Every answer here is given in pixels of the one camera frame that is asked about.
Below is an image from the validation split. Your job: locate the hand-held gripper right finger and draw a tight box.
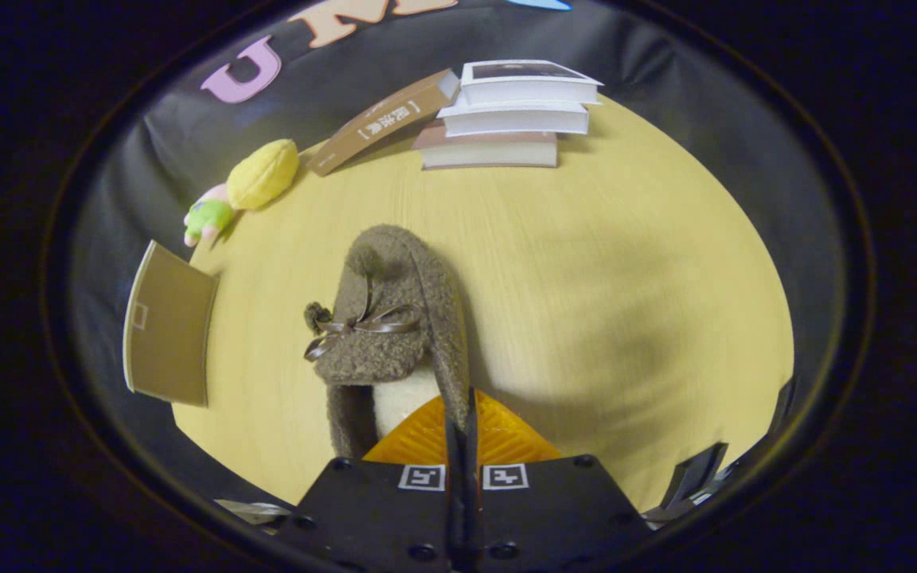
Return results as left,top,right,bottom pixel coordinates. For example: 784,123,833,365
465,388,655,573

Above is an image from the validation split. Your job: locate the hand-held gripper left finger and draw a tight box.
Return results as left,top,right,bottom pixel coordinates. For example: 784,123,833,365
277,394,460,573

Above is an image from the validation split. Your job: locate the brown fuzzy slipper shoe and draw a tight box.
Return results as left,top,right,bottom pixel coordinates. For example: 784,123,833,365
302,224,472,462

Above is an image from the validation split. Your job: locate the beige fabric storage box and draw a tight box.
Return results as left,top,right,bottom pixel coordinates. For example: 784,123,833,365
123,240,221,408

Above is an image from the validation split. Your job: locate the pinkish brown book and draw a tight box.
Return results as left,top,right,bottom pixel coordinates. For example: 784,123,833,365
412,121,560,171

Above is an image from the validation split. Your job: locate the plush doll with yellow hair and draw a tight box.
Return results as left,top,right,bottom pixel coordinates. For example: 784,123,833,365
181,138,301,248

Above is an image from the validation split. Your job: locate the plain white book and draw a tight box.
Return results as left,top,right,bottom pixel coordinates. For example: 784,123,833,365
435,99,591,138

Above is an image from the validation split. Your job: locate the brown hardcover book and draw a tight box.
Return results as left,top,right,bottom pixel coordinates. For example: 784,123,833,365
305,68,462,177

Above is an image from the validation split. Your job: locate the white book with dark cover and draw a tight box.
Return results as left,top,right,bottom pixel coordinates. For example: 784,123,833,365
458,59,605,107

